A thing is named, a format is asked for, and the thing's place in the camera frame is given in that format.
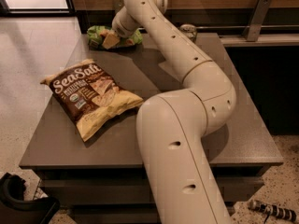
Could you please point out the metal wall bracket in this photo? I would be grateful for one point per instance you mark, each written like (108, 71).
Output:
(118, 5)
(253, 29)

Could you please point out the brown sea salt chip bag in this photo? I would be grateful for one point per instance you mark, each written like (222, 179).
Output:
(90, 96)

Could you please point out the left metal wall bracket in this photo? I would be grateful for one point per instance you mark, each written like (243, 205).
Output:
(118, 5)

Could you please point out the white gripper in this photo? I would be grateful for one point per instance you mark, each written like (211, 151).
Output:
(120, 29)

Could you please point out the right metal wall bracket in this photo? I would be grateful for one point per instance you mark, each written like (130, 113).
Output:
(253, 29)

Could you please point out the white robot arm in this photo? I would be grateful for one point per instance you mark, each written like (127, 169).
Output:
(170, 125)

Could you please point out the green rice chip bag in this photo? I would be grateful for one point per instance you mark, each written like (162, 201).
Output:
(95, 41)

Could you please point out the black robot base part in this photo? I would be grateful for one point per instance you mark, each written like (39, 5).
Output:
(15, 210)

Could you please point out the grey drawer cabinet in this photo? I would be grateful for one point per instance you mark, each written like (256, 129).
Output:
(104, 180)

